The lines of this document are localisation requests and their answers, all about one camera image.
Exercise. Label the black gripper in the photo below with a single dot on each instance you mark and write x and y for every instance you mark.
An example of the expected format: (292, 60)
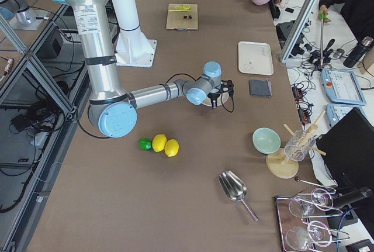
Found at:
(213, 97)

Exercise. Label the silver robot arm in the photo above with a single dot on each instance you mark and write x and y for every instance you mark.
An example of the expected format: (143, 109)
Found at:
(110, 34)

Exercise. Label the cream rabbit tray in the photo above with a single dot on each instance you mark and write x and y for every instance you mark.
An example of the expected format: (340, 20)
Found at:
(255, 58)

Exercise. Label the cream round plate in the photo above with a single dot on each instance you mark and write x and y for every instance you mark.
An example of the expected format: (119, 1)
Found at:
(221, 100)

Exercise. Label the grey folded cloth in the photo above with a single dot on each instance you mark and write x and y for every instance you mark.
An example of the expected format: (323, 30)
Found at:
(260, 88)

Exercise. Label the yellow lemon right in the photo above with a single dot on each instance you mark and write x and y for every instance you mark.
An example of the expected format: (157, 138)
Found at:
(171, 148)

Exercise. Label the yellow lemon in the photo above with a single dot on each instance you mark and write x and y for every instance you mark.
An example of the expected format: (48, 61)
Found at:
(171, 148)
(158, 143)

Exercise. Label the mint green bowl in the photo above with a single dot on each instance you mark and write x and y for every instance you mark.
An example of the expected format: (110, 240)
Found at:
(266, 140)

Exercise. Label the yellow lemon left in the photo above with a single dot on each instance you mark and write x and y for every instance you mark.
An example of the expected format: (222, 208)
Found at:
(158, 143)

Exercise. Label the green lime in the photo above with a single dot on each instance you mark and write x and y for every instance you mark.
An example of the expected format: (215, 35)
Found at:
(145, 143)

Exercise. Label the wooden cutting board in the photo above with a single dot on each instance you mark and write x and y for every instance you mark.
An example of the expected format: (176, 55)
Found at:
(175, 20)

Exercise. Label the steel scoop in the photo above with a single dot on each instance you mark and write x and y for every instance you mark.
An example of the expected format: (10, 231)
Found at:
(236, 190)

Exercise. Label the round wooden rack base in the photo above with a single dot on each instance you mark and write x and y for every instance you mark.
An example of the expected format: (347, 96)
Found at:
(280, 165)

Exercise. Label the clear textured glass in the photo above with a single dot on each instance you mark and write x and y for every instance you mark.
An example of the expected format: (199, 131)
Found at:
(299, 145)

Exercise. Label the yellow plastic knife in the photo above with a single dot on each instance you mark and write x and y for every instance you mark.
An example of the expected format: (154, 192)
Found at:
(179, 10)

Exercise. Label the blue teach pendant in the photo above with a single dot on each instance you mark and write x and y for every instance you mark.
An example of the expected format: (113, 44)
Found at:
(341, 86)
(335, 112)

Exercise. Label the black monitor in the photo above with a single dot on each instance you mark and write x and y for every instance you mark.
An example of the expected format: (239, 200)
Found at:
(349, 151)

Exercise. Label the wine glass upper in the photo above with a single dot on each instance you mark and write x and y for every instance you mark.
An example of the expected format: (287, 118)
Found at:
(304, 204)

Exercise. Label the wine glass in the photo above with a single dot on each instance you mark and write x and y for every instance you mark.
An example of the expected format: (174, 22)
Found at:
(304, 204)
(314, 236)

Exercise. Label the wine glass lower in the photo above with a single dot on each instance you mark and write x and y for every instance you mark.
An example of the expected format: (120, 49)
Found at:
(314, 236)

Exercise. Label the person in black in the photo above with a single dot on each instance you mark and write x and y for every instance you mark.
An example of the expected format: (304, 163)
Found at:
(358, 15)

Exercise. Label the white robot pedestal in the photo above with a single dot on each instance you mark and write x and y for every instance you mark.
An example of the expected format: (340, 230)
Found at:
(133, 49)

